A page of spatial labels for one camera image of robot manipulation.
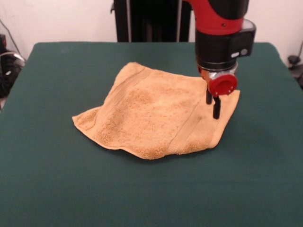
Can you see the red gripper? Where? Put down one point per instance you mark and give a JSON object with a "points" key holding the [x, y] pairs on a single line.
{"points": [[223, 85]]}

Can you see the tan terry cloth towel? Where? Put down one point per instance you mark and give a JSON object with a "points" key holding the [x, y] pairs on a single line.
{"points": [[146, 123]]}

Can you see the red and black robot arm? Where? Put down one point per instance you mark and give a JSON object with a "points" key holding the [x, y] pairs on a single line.
{"points": [[222, 30]]}

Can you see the dark green table cloth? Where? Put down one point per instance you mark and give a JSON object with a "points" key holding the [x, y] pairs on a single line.
{"points": [[71, 177]]}

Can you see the grey pedestal leg round foot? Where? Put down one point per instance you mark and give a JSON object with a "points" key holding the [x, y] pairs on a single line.
{"points": [[294, 59]]}

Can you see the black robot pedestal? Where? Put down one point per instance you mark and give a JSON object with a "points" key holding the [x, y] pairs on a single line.
{"points": [[154, 21]]}

